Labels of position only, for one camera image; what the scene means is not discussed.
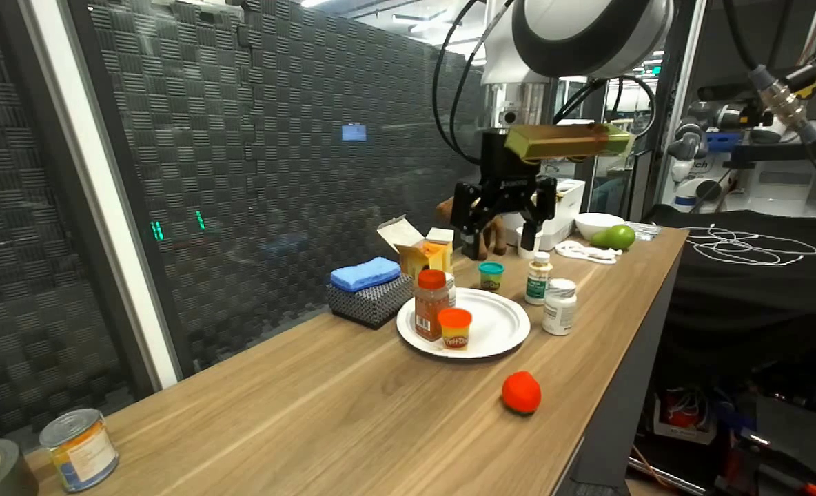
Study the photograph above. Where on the black side table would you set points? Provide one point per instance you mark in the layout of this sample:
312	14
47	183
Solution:
749	303

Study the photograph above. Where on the brown spice bottle orange lid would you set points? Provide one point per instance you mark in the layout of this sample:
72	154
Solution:
432	306

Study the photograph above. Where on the yellow putty tub orange lid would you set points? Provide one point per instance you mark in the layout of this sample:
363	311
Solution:
455	328

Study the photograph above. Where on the white paper plate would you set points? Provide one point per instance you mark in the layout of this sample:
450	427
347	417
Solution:
501	325

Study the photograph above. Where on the green apple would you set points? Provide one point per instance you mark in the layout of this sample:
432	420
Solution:
618	238

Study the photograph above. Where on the labelled tin can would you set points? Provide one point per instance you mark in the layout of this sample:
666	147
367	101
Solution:
81	449

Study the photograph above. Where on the white bowl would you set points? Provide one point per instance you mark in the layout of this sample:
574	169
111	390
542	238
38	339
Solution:
597	222

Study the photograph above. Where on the yellow cardboard box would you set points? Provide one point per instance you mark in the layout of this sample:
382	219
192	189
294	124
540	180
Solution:
413	252

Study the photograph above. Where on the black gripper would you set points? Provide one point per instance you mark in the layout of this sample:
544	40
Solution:
501	183

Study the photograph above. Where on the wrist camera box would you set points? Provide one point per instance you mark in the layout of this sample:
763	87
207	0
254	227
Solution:
563	141

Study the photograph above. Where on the stained white bottle green label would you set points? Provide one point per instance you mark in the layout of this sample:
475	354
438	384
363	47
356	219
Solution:
540	280

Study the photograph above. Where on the orange ball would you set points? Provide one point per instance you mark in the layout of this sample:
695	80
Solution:
522	393

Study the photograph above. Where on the white bottle blue label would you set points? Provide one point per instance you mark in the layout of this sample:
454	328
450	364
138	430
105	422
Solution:
560	306

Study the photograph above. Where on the green putty tub teal lid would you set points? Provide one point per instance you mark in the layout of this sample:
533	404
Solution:
491	274

